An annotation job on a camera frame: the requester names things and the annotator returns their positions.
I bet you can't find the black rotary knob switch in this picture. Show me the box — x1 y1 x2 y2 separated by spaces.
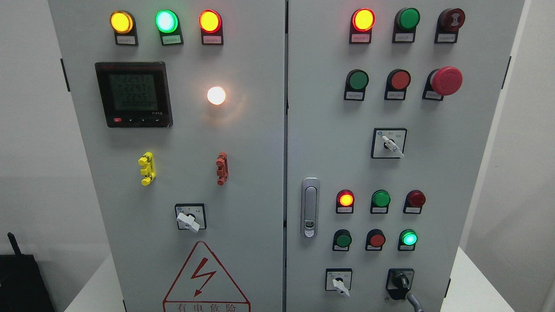
386 268 415 300

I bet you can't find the red-rimmed amber indicator lamp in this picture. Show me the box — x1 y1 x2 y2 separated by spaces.
199 9 224 45

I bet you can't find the red lit lamp lower left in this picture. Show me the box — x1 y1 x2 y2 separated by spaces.
336 189 355 215

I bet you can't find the red push button lower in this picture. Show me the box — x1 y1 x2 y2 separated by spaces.
365 229 386 251

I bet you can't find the red push button upper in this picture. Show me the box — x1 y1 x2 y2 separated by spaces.
384 69 411 101

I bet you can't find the green push button upper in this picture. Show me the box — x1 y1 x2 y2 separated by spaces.
343 69 369 101

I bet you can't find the grey right cabinet door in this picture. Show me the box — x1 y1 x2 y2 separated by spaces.
284 0 525 312

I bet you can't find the green push button lower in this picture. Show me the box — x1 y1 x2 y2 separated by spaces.
332 229 352 252

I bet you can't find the red terminal connector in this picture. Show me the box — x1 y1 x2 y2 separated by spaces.
215 152 229 186

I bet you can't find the green lamp lower middle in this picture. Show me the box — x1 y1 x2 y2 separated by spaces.
369 189 391 215

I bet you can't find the red push button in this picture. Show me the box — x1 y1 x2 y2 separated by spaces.
365 229 386 251
384 69 411 101

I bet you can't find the white glowing lamp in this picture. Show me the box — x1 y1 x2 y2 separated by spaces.
206 86 226 105

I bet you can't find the white selector switch upper right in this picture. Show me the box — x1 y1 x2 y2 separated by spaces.
371 128 408 159

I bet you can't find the grey left cabinet door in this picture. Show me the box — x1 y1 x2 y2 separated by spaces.
48 0 286 312

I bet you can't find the black box with antenna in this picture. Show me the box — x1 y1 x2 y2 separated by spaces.
0 232 54 312

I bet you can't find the green lamp top right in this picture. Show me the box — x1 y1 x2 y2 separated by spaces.
392 7 421 43

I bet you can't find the white selector switch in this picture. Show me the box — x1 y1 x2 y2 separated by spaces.
325 268 353 298
371 128 408 159

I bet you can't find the red triangle warning sticker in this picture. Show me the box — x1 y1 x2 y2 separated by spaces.
163 241 251 312

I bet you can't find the red lit lamp right door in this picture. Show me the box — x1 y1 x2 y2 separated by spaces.
349 8 375 44

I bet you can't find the green illuminated button lower right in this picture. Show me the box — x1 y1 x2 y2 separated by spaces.
397 229 418 251

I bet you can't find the red lamp lower right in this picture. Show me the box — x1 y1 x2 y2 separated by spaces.
404 190 426 215

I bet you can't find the yellow terminal connector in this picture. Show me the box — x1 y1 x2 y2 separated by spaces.
137 151 156 186

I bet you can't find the dark red buzzer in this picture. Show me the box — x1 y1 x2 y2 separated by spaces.
434 8 465 44

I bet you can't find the black digital power meter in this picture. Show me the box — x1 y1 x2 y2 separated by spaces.
95 61 173 128

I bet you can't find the green lit indicator lamp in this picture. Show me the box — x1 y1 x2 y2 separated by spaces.
155 9 184 46

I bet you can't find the white selector switch bottom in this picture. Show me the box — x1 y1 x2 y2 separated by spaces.
325 268 353 298

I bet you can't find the yellow indicator lamp top left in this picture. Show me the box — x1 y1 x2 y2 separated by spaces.
110 10 138 46

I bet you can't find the white selector switch left door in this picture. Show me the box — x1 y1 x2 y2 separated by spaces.
174 203 207 233

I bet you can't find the red emergency stop button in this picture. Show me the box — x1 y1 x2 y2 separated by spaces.
422 66 463 101

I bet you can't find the green push button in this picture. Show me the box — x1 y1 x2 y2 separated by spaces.
343 69 369 101
332 229 352 252

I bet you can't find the grey cabinet door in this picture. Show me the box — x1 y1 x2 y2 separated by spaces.
48 0 286 312
284 0 525 312

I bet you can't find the silver door lock handle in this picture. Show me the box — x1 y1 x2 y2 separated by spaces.
300 177 320 238

